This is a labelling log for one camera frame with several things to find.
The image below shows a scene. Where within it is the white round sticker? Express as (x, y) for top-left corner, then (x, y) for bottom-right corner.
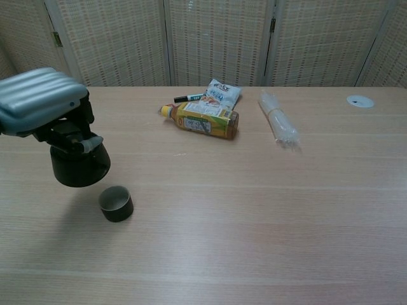
(346, 94), (375, 109)

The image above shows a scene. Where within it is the black white marker pen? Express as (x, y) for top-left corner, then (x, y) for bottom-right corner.
(173, 92), (206, 103)

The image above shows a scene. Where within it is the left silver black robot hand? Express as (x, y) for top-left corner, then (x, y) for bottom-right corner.
(0, 67), (104, 156)

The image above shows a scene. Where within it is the yellow label tea bottle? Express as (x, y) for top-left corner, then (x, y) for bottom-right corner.
(157, 101), (240, 140)

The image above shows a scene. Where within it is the woven folding screen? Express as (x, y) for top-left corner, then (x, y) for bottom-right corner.
(0, 0), (407, 88)

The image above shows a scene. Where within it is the dark green teapot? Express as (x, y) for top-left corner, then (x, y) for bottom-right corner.
(50, 122), (112, 188)

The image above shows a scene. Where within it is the dark green cup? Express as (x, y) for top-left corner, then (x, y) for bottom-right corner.
(98, 186), (135, 223)

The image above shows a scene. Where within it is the white snack bag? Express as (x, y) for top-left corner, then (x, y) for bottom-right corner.
(201, 78), (242, 111)

